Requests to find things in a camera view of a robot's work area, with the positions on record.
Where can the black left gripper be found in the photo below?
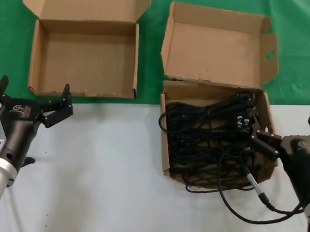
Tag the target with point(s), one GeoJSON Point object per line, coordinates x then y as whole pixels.
{"type": "Point", "coordinates": [17, 126]}

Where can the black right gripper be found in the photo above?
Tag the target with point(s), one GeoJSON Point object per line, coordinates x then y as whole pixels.
{"type": "Point", "coordinates": [302, 159]}

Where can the cardboard box with intact lid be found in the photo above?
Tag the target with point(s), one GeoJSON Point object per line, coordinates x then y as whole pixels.
{"type": "Point", "coordinates": [89, 57]}

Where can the cardboard box with torn lid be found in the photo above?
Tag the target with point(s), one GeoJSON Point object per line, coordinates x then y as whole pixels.
{"type": "Point", "coordinates": [216, 51]}

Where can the small black knob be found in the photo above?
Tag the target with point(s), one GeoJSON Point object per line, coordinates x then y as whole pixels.
{"type": "Point", "coordinates": [29, 161]}

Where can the green table cloth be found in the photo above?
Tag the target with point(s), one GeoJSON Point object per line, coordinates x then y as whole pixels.
{"type": "Point", "coordinates": [6, 29]}

